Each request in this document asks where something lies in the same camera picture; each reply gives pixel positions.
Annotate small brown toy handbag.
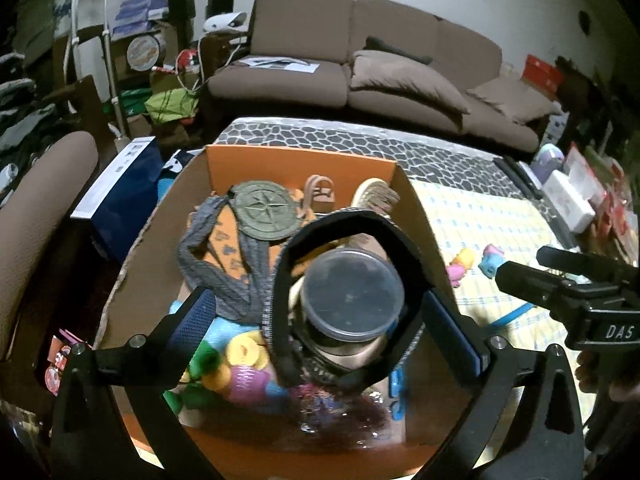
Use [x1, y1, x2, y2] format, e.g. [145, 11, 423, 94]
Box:
[302, 175, 338, 213]

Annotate pile of clothes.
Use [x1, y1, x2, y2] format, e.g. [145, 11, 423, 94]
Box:
[0, 50, 56, 151]

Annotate grey pebble pattern table cover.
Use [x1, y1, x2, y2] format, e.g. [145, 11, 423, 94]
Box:
[215, 117, 556, 211]

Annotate round wooden brush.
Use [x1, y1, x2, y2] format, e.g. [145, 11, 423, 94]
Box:
[352, 177, 401, 216]

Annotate person's right hand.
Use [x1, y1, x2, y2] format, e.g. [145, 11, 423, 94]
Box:
[576, 350, 640, 403]

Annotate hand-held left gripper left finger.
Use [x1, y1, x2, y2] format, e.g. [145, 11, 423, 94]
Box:
[50, 286, 226, 480]

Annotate small brown cushion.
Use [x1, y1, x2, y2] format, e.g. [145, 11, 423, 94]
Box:
[466, 77, 561, 126]

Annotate white headset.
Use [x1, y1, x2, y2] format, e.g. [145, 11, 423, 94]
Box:
[202, 11, 248, 32]

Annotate stack of blue boxes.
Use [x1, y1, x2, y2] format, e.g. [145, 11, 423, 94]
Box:
[112, 0, 168, 36]

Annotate large brown cushion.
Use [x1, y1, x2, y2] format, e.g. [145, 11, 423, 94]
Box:
[349, 50, 471, 116]

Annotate black elastic strap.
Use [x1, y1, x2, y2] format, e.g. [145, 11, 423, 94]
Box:
[262, 210, 431, 401]

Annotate blue white plastic bag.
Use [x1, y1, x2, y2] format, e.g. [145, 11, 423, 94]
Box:
[157, 149, 203, 201]

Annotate red box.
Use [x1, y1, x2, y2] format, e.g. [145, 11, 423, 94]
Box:
[522, 55, 566, 88]

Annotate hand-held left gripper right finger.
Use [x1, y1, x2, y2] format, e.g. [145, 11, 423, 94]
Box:
[415, 288, 586, 480]

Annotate dark cushion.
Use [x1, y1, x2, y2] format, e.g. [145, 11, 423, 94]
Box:
[364, 36, 433, 66]

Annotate green bag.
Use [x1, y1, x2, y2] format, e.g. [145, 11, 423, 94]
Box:
[144, 87, 201, 123]

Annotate dark jar with grey lid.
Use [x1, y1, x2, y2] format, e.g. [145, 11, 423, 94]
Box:
[300, 252, 405, 366]

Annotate brown armchair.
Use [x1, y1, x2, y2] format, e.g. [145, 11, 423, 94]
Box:
[0, 131, 100, 361]

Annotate round tin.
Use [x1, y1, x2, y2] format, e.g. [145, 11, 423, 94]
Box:
[126, 36, 162, 70]

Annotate green hair roller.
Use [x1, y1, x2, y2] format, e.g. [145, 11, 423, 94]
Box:
[165, 385, 206, 416]
[189, 342, 223, 378]

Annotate orange cardboard box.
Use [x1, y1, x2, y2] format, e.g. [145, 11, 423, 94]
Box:
[92, 144, 481, 466]

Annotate orange yellow hair roller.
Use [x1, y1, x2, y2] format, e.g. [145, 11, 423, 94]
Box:
[202, 366, 233, 393]

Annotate white red-edged packet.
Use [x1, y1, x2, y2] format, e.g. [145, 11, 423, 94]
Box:
[565, 145, 606, 201]

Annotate blue plastic stick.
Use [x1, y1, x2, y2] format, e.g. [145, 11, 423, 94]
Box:
[492, 300, 538, 331]

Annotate blue plastic clip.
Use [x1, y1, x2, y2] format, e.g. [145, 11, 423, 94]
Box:
[390, 367, 408, 421]

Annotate white carton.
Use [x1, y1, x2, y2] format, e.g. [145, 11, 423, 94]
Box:
[542, 110, 571, 143]

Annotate lavender container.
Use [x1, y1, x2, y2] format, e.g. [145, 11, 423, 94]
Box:
[532, 143, 566, 173]

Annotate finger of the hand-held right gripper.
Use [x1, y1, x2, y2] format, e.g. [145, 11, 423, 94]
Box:
[537, 246, 631, 286]
[495, 261, 591, 318]

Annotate light blue hair roller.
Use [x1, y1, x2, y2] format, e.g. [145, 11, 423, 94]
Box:
[170, 300, 251, 353]

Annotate brown sofa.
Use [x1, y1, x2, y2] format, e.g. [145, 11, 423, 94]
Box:
[200, 0, 563, 156]

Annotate white pole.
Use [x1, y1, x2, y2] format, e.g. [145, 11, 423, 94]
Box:
[102, 0, 131, 141]

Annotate glittery purple pouch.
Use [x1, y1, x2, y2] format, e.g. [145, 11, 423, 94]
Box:
[295, 385, 391, 441]

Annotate pink packets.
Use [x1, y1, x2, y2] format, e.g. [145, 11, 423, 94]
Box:
[45, 329, 93, 383]

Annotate navy box with white edge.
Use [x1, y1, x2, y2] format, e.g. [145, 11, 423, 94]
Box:
[70, 136, 163, 261]

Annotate black remote control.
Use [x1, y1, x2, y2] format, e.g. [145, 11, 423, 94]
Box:
[492, 155, 543, 198]

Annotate papers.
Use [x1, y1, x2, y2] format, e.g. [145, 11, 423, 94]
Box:
[237, 56, 321, 75]

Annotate purple hair roller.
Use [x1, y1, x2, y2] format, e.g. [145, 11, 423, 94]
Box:
[227, 365, 268, 406]

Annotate red printed packet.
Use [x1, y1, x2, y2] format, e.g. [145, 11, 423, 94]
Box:
[595, 190, 640, 256]

